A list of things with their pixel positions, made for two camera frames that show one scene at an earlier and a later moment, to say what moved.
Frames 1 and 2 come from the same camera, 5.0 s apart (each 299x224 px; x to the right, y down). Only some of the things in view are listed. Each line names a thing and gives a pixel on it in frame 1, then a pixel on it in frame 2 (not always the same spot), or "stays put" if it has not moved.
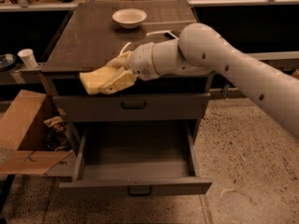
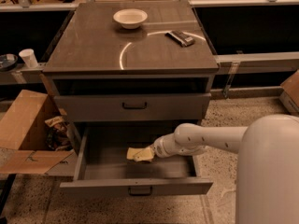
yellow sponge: x=92 y=80 → x=131 y=151
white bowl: x=129 y=18 stays put
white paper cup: x=27 y=57 stays put
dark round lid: x=7 y=61 stays put
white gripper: x=141 y=61 → x=161 y=147
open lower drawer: x=135 y=158 stays put
